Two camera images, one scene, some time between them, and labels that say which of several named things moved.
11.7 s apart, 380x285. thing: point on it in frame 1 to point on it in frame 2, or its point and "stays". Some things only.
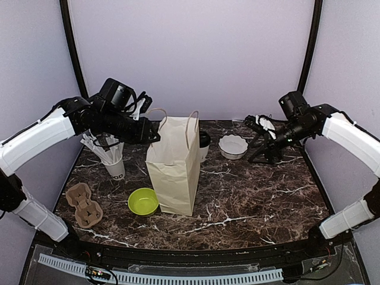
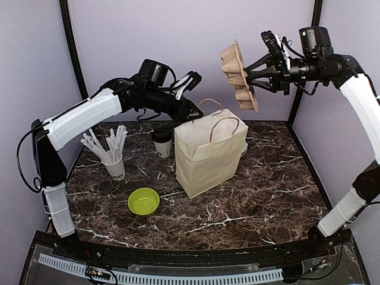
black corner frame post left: [65, 11] stays
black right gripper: [265, 148] to [279, 79]
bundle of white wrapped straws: [114, 152] stays
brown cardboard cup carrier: [88, 212] to [233, 63]
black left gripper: [141, 136] to [181, 113]
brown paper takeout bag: [173, 158] to [208, 149]
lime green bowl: [143, 200] stays
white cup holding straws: [117, 170] stays
